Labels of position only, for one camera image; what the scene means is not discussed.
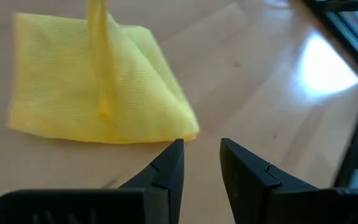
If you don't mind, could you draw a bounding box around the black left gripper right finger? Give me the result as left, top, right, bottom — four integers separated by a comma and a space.
219, 138, 358, 224

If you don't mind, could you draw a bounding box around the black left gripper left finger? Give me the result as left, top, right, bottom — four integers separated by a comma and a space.
0, 138, 185, 224

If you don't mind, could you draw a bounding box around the yellow microfiber towel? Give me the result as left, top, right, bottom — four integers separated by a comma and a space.
7, 0, 201, 145

